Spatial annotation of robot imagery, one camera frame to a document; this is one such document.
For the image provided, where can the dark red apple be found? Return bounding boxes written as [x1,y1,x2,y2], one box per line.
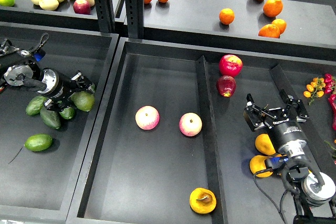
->
[216,76,236,98]

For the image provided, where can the bright red apple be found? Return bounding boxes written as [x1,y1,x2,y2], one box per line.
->
[218,55,243,77]

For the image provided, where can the black tray divider left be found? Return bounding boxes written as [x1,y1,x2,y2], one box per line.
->
[196,56,228,223]

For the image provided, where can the black shelf post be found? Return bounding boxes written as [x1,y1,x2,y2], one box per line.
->
[124,0,144,39]
[94,0,115,33]

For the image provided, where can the pink apple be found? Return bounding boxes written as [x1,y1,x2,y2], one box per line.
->
[135,105,160,130]
[179,112,202,137]

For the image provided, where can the orange front right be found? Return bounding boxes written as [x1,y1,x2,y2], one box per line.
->
[258,24,280,38]

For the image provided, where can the black shelf post left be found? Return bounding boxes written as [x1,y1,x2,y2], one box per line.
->
[94,0,115,33]

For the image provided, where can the orange large right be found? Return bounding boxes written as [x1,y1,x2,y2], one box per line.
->
[263,0,284,18]

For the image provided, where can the red chili peppers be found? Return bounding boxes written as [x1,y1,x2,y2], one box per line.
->
[324,73,336,131]

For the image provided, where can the pink apple left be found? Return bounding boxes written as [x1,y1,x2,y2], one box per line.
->
[135,105,160,130]

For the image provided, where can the orange behind front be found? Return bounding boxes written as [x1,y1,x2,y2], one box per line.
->
[271,18,287,34]

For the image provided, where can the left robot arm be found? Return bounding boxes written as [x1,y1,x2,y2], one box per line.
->
[1,33,95,112]

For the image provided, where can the red apple on shelf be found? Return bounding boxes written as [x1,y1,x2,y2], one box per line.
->
[73,0,91,15]

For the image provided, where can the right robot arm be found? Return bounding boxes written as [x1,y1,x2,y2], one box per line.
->
[243,90,335,223]

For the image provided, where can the black shelf post right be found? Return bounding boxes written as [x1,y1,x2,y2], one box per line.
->
[124,0,144,39]

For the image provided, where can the orange cherry tomato bunch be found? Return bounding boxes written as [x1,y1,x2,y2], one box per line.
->
[303,77,326,105]

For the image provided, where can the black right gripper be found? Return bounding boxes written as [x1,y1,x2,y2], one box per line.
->
[243,89,309,156]

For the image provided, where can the pink apple right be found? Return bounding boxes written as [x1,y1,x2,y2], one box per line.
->
[179,112,202,137]

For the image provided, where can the light green avocado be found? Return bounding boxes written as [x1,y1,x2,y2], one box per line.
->
[24,134,53,152]

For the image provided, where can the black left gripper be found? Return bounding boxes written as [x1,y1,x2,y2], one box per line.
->
[41,69,96,112]

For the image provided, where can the yellow pear with stem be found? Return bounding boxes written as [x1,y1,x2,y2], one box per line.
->
[189,187,217,214]

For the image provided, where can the avocado centre small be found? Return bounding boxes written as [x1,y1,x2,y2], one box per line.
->
[59,106,76,120]

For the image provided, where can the orange small centre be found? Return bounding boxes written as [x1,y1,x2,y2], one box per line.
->
[219,8,235,25]

